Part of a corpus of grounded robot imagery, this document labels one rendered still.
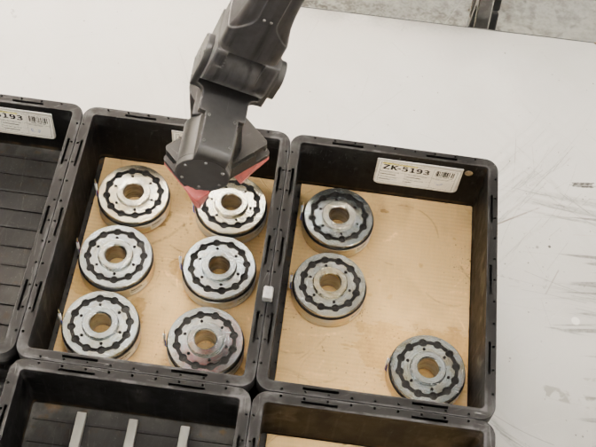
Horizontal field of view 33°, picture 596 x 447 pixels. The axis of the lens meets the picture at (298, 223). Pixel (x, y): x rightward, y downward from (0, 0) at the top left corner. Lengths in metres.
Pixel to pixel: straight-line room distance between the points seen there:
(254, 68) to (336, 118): 0.77
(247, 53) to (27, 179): 0.64
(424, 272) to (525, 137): 0.44
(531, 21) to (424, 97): 1.23
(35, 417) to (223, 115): 0.53
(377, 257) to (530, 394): 0.31
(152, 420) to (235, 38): 0.57
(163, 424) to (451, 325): 0.42
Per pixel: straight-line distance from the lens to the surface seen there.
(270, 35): 0.99
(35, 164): 1.58
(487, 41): 1.97
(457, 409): 1.29
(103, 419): 1.37
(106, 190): 1.50
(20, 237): 1.52
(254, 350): 1.29
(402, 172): 1.50
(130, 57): 1.87
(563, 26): 3.06
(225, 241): 1.45
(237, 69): 1.03
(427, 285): 1.48
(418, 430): 1.30
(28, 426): 1.38
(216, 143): 1.03
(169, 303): 1.44
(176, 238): 1.49
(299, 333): 1.42
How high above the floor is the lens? 2.10
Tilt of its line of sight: 57 degrees down
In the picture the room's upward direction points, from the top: 7 degrees clockwise
